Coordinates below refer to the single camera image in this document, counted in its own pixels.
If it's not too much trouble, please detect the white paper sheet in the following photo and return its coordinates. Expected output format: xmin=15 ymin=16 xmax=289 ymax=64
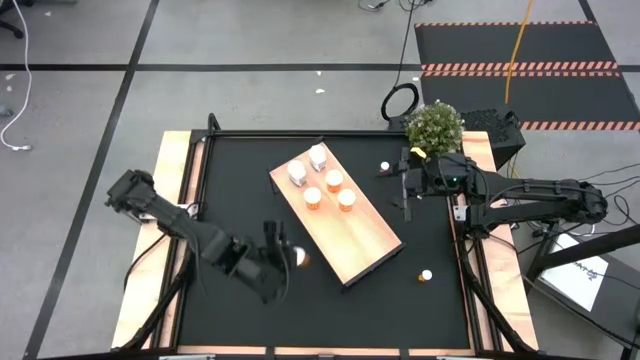
xmin=538 ymin=232 xmax=610 ymax=313

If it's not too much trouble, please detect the black table mat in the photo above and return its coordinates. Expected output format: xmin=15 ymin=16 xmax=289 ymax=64
xmin=178 ymin=134 xmax=471 ymax=350

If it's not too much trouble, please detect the black office chair base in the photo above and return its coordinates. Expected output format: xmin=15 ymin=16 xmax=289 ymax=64
xmin=0 ymin=0 xmax=26 ymax=40

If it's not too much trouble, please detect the yellow cable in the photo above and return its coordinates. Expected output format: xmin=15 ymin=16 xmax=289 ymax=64
xmin=503 ymin=0 xmax=535 ymax=105

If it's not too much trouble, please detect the black cable with loop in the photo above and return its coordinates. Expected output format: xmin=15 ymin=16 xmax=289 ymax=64
xmin=380 ymin=0 xmax=421 ymax=123

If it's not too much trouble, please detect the white medicine bottle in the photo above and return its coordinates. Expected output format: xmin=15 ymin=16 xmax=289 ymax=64
xmin=286 ymin=159 xmax=308 ymax=188

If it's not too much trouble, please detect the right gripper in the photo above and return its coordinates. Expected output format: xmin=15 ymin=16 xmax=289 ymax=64
xmin=375 ymin=147 xmax=446 ymax=223

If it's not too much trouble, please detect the black mat with orange stripes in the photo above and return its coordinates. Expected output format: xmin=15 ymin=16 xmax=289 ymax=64
xmin=420 ymin=69 xmax=640 ymax=132
xmin=413 ymin=21 xmax=619 ymax=71

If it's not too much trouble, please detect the black table frame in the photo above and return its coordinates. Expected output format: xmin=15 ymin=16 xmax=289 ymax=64
xmin=112 ymin=112 xmax=539 ymax=360

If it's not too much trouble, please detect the light wooden board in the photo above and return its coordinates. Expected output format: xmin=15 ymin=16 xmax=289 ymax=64
xmin=268 ymin=141 xmax=404 ymax=288

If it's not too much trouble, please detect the white bottle with blue label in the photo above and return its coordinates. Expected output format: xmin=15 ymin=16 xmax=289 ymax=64
xmin=307 ymin=143 xmax=329 ymax=173

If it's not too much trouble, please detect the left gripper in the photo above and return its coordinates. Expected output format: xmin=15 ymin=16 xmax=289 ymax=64
xmin=219 ymin=220 xmax=304 ymax=304

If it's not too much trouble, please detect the potted green plant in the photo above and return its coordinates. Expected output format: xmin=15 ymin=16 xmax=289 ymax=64
xmin=403 ymin=99 xmax=465 ymax=159

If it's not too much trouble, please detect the black cart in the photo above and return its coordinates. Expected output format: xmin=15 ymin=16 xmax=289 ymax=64
xmin=524 ymin=219 xmax=640 ymax=351

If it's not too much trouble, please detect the white floor cable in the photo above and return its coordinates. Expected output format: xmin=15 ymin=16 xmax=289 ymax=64
xmin=0 ymin=0 xmax=34 ymax=153

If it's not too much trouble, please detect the black cable bundle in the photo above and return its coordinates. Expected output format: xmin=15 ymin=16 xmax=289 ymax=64
xmin=357 ymin=0 xmax=436 ymax=14

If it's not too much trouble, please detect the black perforated case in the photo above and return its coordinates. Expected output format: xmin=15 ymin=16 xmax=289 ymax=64
xmin=459 ymin=107 xmax=527 ymax=171

